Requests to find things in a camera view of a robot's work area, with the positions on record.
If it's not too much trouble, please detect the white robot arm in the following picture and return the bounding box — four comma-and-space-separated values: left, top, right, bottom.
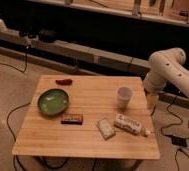
143, 48, 189, 98

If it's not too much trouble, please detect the white paper cup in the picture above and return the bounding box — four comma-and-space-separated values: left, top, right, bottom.
117, 87, 133, 109

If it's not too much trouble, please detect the white plastic bottle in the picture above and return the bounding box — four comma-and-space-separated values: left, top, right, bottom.
114, 114, 151, 137

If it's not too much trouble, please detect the black power adapter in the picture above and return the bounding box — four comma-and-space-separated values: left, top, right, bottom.
171, 136, 187, 147

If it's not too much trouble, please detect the wooden table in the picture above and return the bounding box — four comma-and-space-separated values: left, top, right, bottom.
12, 75, 160, 160

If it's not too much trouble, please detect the red sausage toy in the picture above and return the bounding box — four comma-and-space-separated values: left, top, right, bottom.
55, 79, 72, 85

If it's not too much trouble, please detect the green bowl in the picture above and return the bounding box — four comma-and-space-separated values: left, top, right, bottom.
37, 89, 69, 116

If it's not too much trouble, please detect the black cable right floor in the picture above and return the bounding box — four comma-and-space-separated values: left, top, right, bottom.
159, 96, 189, 165

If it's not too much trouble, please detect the black floor cable left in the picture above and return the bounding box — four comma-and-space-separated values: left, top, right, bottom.
6, 102, 32, 171

